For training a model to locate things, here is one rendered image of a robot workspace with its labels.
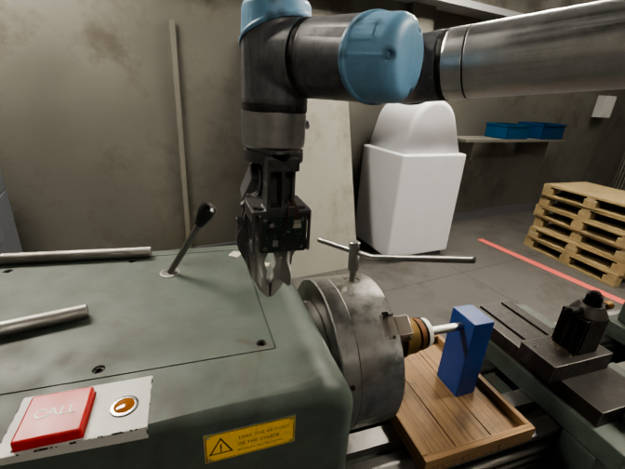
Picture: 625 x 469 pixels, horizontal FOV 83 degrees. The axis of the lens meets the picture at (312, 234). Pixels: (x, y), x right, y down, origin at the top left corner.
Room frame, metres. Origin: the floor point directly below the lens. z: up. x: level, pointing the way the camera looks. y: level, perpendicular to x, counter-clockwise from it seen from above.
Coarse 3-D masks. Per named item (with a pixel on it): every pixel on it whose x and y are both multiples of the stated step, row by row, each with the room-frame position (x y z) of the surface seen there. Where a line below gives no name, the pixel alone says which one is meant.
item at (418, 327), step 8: (416, 320) 0.69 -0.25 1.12; (416, 328) 0.66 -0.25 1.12; (424, 328) 0.67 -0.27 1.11; (416, 336) 0.65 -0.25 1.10; (424, 336) 0.66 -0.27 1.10; (408, 344) 0.64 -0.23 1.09; (416, 344) 0.64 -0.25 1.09; (424, 344) 0.66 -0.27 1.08; (408, 352) 0.63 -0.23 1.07; (416, 352) 0.65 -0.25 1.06
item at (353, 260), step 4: (352, 240) 0.66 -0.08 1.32; (356, 240) 0.66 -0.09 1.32; (352, 244) 0.65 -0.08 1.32; (356, 244) 0.65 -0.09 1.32; (352, 248) 0.65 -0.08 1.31; (356, 248) 0.65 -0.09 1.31; (352, 252) 0.64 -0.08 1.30; (352, 256) 0.64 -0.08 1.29; (356, 256) 0.64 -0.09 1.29; (348, 260) 0.65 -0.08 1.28; (352, 260) 0.64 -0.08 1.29; (356, 260) 0.64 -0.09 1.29; (348, 264) 0.65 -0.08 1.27; (352, 264) 0.64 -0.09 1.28; (356, 264) 0.64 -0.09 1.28; (348, 268) 0.65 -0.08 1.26; (352, 268) 0.64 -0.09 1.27; (356, 268) 0.64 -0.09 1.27; (352, 272) 0.64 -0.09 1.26; (352, 276) 0.64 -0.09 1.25; (348, 280) 0.65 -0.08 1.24; (352, 280) 0.64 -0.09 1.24
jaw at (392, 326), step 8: (384, 320) 0.56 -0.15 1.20; (392, 320) 0.57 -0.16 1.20; (400, 320) 0.58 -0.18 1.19; (408, 320) 0.59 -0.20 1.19; (384, 328) 0.55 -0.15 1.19; (392, 328) 0.55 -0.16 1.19; (400, 328) 0.57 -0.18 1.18; (408, 328) 0.57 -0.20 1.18; (392, 336) 0.54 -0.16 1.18; (400, 336) 0.56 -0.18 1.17; (408, 336) 0.60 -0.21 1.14
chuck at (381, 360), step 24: (360, 288) 0.62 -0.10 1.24; (360, 312) 0.56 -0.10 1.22; (384, 312) 0.57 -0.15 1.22; (360, 336) 0.52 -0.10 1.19; (384, 336) 0.53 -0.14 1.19; (360, 360) 0.49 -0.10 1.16; (384, 360) 0.51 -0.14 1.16; (384, 384) 0.49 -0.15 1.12; (360, 408) 0.47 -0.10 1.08; (384, 408) 0.49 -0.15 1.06
